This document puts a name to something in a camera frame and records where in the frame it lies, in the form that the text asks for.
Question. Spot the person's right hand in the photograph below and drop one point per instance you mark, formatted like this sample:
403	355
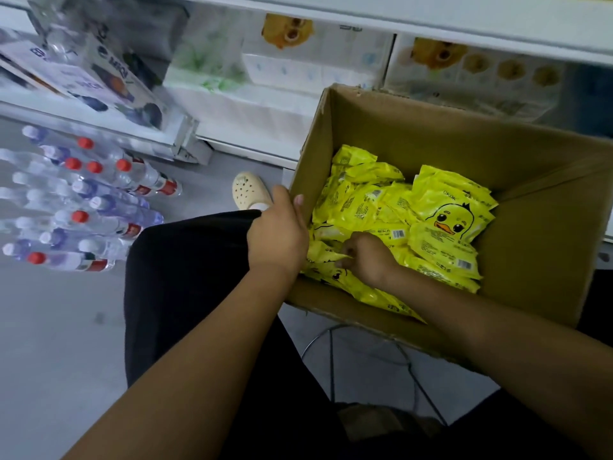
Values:
375	263

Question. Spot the person's left forearm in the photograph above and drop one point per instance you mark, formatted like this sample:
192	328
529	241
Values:
182	378

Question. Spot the white metal shelf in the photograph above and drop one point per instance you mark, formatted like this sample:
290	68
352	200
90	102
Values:
479	14

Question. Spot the brown cardboard box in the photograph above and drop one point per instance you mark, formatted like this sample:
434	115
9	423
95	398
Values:
431	119

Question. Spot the person's left hand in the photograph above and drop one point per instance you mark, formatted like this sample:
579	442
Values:
278	239

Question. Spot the pack of red-capped bottles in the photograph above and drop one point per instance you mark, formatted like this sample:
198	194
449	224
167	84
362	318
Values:
77	201

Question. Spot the person's left cream clog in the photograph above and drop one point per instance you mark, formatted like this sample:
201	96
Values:
251	191

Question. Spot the yellow duck packets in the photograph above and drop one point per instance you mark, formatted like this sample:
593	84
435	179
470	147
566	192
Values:
383	206

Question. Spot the white duck tissue pack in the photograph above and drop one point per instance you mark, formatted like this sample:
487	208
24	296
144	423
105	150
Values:
335	52
479	81

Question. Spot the metal frame stool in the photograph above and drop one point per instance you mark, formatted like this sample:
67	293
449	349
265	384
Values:
373	421

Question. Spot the green white tissue pack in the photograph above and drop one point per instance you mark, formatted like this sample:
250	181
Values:
211	62

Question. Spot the person's black trousers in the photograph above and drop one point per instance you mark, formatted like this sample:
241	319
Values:
182	282

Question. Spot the person's right forearm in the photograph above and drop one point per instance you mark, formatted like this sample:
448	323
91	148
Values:
517	349

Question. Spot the MIQI boxes with fruit print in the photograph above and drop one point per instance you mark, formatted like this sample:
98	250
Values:
96	76

